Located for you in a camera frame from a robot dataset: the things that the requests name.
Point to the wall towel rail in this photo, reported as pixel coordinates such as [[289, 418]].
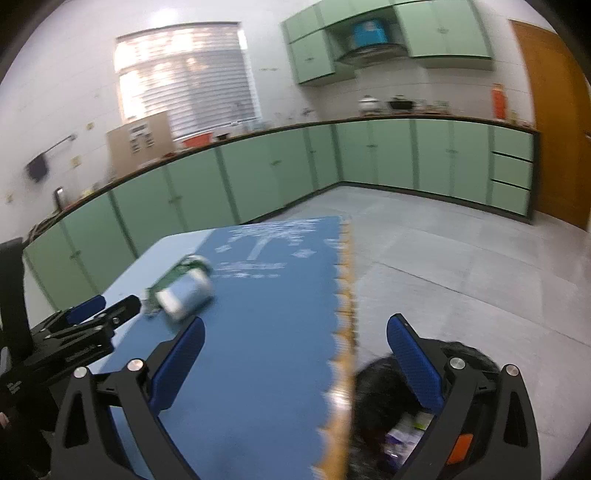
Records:
[[70, 138]]

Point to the blue table mat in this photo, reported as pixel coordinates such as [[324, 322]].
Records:
[[258, 400]]

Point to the window with white blinds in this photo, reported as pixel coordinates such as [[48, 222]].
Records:
[[197, 73]]

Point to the steel electric kettle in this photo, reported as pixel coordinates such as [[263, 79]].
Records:
[[60, 199]]

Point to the orange foam net sleeve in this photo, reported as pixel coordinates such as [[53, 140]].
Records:
[[461, 449]]

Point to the cardboard box on counter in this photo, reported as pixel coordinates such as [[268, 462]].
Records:
[[139, 142]]

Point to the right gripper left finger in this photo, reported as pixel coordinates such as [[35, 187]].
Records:
[[87, 444]]

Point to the brown wooden door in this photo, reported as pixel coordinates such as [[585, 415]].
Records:
[[561, 103]]

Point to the white plastic bottle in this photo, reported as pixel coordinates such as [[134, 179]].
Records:
[[182, 290]]

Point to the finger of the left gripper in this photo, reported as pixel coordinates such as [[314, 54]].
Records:
[[117, 314], [85, 310]]

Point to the blue box above hood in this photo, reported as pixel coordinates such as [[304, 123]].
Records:
[[370, 33]]

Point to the black trash bin bag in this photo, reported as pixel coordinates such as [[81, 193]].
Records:
[[382, 399]]

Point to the range hood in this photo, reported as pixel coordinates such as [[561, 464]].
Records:
[[364, 57]]

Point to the dark hanging towel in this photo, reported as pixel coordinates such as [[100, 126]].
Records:
[[37, 169]]

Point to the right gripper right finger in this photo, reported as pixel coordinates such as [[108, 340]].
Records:
[[494, 407]]

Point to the red plastic basin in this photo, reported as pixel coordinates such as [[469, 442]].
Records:
[[198, 141]]

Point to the green upper wall cabinets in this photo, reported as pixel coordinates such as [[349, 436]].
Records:
[[331, 40]]

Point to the orange thermos flask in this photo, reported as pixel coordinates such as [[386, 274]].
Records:
[[499, 101]]

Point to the white cooking pot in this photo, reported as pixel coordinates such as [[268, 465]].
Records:
[[369, 106]]

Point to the green lower kitchen cabinets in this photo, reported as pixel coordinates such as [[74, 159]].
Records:
[[482, 164]]

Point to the black wok pan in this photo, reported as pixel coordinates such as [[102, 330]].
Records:
[[401, 104]]

